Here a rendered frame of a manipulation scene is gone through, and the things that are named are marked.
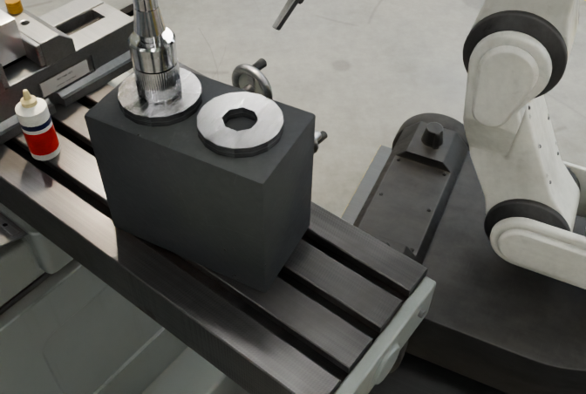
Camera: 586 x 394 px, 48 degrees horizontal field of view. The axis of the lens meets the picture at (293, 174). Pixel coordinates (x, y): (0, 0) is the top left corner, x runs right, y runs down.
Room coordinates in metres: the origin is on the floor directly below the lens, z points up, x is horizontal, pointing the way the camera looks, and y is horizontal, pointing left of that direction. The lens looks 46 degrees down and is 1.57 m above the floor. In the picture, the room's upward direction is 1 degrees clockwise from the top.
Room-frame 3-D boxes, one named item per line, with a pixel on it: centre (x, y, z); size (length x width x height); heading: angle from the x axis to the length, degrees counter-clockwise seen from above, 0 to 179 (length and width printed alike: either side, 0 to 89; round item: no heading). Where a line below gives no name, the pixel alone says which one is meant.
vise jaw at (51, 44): (0.83, 0.39, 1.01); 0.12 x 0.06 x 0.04; 51
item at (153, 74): (0.56, 0.15, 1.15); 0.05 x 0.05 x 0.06
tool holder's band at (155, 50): (0.56, 0.15, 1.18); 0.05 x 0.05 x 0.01
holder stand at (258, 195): (0.54, 0.10, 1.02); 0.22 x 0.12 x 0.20; 64
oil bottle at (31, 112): (0.67, 0.35, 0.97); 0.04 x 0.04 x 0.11
